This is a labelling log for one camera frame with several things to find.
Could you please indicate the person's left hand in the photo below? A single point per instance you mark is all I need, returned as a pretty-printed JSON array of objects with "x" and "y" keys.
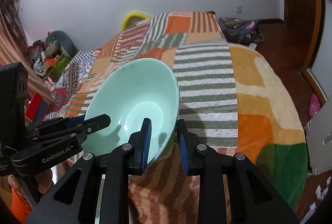
[{"x": 42, "y": 182}]

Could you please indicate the grey-green plush toy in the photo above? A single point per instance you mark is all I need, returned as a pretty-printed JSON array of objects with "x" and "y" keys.
[{"x": 58, "y": 41}]

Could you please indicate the yellow curved tube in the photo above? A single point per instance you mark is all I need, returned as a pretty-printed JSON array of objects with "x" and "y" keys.
[{"x": 132, "y": 15}]

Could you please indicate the pink slipper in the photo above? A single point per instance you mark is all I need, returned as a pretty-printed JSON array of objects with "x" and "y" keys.
[{"x": 314, "y": 106}]

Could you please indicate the brown wooden door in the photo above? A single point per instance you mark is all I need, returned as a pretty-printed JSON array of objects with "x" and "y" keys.
[{"x": 307, "y": 18}]

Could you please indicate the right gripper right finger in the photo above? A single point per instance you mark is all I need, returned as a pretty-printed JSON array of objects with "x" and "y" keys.
[{"x": 230, "y": 184}]

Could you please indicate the striped patchwork blanket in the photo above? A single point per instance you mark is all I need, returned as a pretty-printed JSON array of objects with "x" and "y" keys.
[{"x": 169, "y": 66}]

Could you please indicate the small mint green bowl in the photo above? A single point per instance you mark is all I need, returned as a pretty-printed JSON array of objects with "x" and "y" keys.
[{"x": 142, "y": 88}]

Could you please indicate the orange green fluffy rug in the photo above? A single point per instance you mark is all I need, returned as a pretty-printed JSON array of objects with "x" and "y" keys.
[{"x": 270, "y": 131}]

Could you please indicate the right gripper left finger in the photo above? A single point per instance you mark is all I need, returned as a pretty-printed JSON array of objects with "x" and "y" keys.
[{"x": 96, "y": 187}]

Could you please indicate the patterned ethnic quilt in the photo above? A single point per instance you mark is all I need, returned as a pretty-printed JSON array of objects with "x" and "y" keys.
[{"x": 70, "y": 82}]

